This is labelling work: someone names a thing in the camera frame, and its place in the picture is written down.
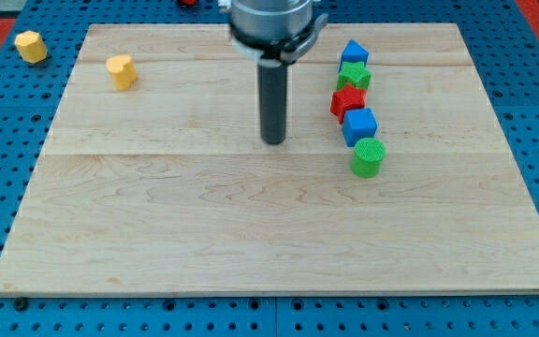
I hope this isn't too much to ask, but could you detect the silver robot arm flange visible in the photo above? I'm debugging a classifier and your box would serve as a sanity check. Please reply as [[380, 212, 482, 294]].
[[218, 0, 328, 67]]

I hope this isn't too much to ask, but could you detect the blue cube block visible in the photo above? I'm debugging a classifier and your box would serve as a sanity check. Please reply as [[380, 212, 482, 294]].
[[342, 108, 379, 147]]

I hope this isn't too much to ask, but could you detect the wooden board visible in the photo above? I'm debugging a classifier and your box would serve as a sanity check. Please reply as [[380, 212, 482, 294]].
[[0, 23, 539, 298]]

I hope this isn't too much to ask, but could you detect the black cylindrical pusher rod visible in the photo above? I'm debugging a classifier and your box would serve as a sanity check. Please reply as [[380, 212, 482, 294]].
[[257, 66, 288, 145]]

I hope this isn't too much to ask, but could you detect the green cylinder block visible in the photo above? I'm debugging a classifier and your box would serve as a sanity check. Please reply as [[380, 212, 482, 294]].
[[350, 138, 386, 178]]

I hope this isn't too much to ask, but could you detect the red star block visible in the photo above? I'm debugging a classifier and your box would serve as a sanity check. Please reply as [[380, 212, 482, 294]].
[[330, 84, 367, 125]]

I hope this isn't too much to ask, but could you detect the green star block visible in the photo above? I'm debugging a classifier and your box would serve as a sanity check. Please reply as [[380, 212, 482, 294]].
[[336, 62, 372, 91]]

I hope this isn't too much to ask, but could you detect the blue triangular block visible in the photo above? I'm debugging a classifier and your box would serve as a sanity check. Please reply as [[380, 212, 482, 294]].
[[339, 39, 370, 70]]

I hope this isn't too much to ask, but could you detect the yellow heart block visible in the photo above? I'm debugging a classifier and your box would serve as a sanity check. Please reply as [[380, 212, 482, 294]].
[[106, 55, 138, 91]]

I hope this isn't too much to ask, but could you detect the yellow hexagon block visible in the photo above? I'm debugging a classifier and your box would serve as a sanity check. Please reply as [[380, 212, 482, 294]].
[[14, 31, 49, 64]]

